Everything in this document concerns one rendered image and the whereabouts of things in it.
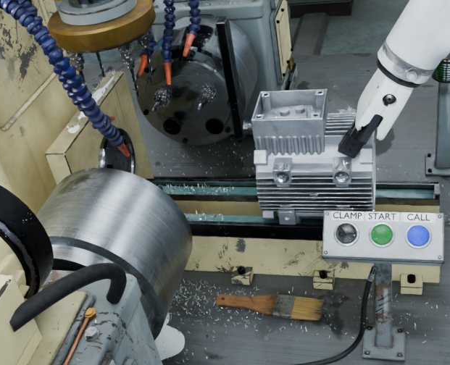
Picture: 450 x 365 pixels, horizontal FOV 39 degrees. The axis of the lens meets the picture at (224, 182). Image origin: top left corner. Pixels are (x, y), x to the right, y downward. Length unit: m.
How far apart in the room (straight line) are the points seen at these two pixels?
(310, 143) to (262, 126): 0.09
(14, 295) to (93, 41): 0.53
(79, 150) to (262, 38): 0.59
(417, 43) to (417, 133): 0.73
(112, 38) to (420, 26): 0.47
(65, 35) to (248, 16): 0.58
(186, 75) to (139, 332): 0.68
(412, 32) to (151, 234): 0.46
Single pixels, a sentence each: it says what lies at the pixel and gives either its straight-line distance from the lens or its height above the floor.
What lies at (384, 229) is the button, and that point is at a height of 1.08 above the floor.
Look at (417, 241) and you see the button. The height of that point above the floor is 1.07.
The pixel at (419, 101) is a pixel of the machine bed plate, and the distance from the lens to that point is 1.78.
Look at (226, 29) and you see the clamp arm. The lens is 1.21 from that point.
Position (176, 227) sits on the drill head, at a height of 1.08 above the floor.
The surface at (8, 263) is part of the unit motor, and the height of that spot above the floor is 1.30.
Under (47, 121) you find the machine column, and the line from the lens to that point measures 1.31.
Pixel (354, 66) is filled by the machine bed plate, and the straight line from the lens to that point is 1.98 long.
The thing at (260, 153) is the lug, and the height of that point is 1.09.
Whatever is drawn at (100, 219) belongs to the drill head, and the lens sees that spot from 0.92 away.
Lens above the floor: 1.70
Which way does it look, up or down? 36 degrees down
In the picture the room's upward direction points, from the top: 11 degrees counter-clockwise
